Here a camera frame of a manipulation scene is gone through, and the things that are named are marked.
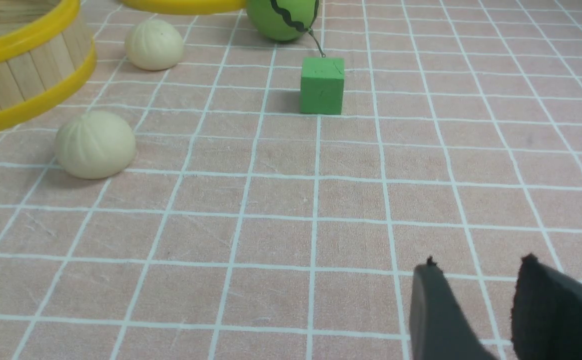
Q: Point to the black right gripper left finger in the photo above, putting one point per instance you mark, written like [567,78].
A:
[438,327]

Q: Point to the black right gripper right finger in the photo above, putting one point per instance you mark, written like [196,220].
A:
[546,313]

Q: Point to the white steamed bun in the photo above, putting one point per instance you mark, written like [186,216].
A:
[95,145]
[154,45]

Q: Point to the bamboo steamer lid yellow rim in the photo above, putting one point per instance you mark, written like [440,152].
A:
[186,7]

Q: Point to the bamboo steamer tray yellow rims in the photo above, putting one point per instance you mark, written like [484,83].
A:
[47,53]

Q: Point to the pink checkered tablecloth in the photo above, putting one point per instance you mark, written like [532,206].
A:
[244,230]

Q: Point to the green cube block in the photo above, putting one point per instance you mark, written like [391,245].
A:
[322,85]

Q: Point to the green toy watermelon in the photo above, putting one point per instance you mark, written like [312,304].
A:
[284,20]

